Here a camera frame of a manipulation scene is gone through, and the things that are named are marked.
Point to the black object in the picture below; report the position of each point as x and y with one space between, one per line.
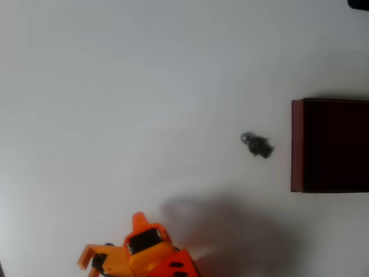
359 4

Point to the small black camera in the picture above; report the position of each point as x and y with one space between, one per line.
98 259

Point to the dark red box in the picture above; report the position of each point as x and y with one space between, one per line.
334 145

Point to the small dark toy figure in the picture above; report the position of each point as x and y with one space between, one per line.
258 146

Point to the orange gripper with servo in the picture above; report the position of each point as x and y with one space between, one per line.
143 237

